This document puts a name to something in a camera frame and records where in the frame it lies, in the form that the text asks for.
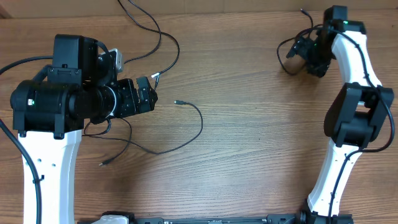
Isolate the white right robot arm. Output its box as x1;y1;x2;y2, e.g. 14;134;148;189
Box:
284;5;396;223

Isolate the black cable white plug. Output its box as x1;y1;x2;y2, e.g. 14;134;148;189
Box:
118;0;180;78

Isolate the thin black cable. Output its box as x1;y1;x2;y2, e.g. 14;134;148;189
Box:
82;100;204;156

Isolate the black cable small plug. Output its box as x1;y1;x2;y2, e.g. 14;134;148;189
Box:
83;116;133;167

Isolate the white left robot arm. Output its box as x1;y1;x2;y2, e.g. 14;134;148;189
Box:
4;34;157;223

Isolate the black usb cable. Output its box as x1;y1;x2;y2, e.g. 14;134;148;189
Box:
276;8;324;76

